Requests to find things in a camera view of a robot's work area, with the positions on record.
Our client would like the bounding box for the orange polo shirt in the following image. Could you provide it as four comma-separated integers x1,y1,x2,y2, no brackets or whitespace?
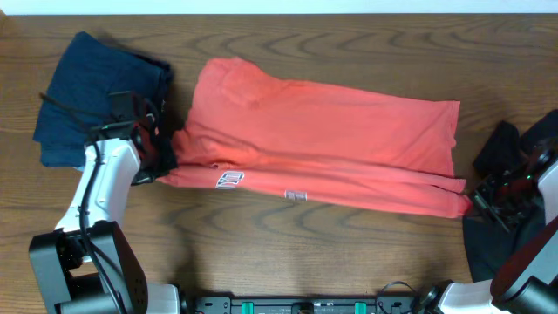
163,58,471,218

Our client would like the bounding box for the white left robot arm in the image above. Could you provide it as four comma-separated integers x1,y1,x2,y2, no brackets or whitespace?
29,92,187,314

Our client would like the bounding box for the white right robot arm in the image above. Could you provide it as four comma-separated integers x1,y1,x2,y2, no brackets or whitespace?
413,138,557,313

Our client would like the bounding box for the black garment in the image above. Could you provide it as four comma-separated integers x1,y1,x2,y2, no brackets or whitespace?
463,110,557,282

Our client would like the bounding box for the folded navy blue garment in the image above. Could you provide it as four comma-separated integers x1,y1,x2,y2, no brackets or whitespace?
33,31,173,167

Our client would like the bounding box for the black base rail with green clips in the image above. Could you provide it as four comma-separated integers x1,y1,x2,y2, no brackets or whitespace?
187,295,417,314

